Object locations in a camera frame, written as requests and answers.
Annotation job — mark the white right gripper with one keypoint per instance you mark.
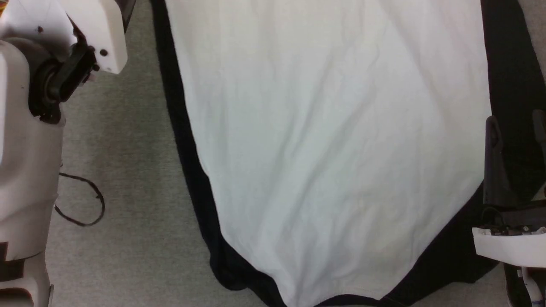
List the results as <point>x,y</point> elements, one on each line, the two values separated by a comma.
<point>512,247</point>

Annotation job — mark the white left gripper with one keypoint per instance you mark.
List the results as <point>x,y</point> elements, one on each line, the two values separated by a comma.
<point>98,25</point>

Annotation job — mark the black and white shirt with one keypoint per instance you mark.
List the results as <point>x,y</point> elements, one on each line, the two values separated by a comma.
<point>320,149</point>

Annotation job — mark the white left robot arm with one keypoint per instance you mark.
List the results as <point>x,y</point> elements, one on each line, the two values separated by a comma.
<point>25,170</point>

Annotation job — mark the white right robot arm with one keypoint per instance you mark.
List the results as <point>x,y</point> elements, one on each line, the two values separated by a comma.
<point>533,290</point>

